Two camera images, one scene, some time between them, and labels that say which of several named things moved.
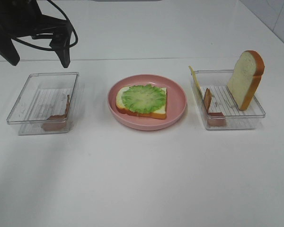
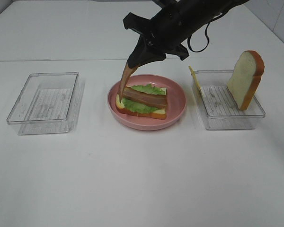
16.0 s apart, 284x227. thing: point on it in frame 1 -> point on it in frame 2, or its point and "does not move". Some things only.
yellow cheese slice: x=196 y=82 does not move
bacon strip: x=215 y=119 -> x=128 y=71
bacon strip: x=57 y=122 -> x=133 y=94
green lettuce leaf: x=144 y=99 does not move
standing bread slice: x=249 y=69 does not move
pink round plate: x=176 y=101 does not move
